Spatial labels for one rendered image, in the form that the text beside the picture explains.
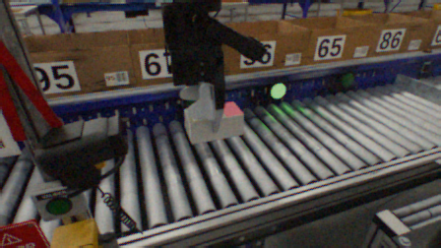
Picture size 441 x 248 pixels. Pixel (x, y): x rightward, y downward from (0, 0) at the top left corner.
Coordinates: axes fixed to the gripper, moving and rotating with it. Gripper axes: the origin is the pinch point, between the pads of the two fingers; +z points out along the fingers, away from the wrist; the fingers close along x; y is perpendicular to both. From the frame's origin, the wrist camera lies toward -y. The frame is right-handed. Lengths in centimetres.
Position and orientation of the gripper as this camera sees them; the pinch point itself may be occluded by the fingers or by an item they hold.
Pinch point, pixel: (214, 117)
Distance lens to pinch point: 48.2
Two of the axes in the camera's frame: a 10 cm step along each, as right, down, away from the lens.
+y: -9.5, 1.7, -2.7
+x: 3.2, 4.9, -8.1
